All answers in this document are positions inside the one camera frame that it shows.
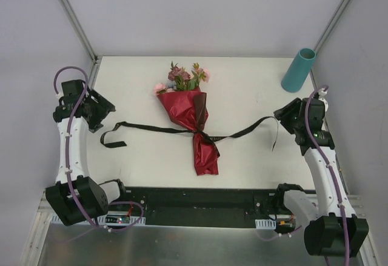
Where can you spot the red flower bouquet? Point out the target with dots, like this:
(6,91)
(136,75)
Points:
(185,105)

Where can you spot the white right cable duct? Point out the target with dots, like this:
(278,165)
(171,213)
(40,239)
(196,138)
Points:
(265,224)

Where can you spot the white left cable duct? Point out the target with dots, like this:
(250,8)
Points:
(120,220)

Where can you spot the teal cone vase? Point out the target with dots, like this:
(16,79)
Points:
(298,70)

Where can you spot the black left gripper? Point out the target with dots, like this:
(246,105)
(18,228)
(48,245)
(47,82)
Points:
(101,108)

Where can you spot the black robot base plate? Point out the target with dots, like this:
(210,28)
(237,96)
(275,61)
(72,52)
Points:
(194,205)

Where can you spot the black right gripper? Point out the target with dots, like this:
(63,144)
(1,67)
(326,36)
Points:
(287,116)

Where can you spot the black ribbon gold lettering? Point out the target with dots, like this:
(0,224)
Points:
(169,130)

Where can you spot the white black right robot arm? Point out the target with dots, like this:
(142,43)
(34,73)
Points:
(331,227)

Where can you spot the white cable duct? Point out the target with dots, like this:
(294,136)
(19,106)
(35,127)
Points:
(265,224)
(120,220)

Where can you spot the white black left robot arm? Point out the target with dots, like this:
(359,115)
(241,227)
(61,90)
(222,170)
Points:
(75,196)

